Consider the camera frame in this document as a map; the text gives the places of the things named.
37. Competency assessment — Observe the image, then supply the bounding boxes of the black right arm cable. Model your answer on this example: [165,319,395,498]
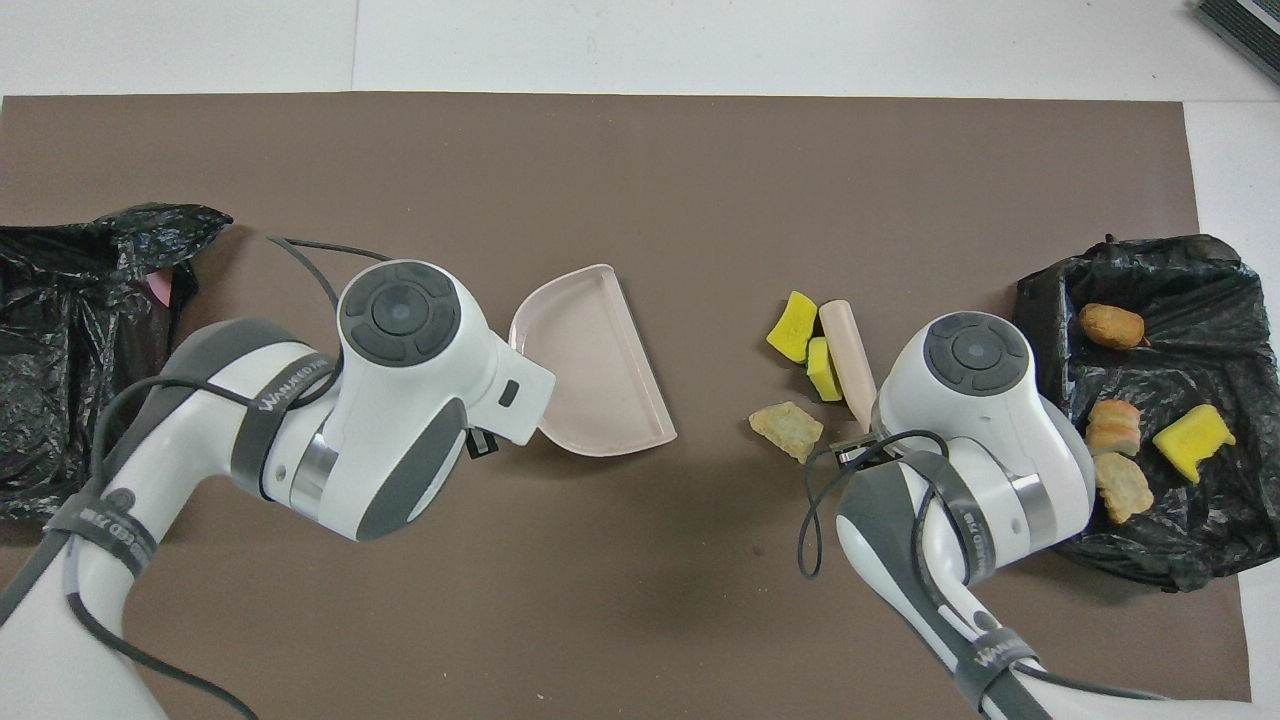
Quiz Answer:
[797,428,976,591]

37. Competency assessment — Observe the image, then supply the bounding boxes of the beige hand brush black bristles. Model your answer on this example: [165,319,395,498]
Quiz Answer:
[818,299,879,433]

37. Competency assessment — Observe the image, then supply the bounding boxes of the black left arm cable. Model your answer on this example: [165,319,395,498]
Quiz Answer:
[0,236,396,720]

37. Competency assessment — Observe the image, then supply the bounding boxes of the beige plastic dustpan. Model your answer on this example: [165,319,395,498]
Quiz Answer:
[508,264,678,458]

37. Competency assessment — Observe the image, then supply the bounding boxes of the small yellow sponge piece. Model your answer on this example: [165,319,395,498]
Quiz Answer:
[806,337,845,403]

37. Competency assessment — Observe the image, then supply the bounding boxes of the brown table mat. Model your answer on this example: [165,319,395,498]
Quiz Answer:
[0,92,1253,720]

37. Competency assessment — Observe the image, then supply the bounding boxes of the orange brown sponge chunk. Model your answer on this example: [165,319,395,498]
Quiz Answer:
[1078,303,1147,351]

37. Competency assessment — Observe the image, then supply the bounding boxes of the large yellow sponge chunk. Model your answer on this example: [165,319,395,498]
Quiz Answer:
[1152,403,1237,485]

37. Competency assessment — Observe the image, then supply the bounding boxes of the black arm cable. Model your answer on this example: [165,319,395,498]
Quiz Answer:
[0,236,396,720]
[797,428,976,591]

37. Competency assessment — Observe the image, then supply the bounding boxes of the beige tan foam chunk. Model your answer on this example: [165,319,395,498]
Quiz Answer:
[748,401,825,464]

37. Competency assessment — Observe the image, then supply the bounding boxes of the pale yellow foam chunk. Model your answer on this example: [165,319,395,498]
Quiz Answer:
[1093,452,1155,525]

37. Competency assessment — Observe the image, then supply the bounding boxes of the beige foam chunk orange side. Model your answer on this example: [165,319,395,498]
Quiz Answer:
[1085,399,1142,459]

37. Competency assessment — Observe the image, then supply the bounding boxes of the grey ribbed panel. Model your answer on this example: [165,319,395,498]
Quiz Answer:
[1192,0,1280,86]

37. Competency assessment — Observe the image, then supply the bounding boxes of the black bag lined pink bin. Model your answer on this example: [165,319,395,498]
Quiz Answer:
[0,203,234,529]

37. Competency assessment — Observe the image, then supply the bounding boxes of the long yellow sponge piece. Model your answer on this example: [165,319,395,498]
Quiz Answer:
[766,290,819,364]

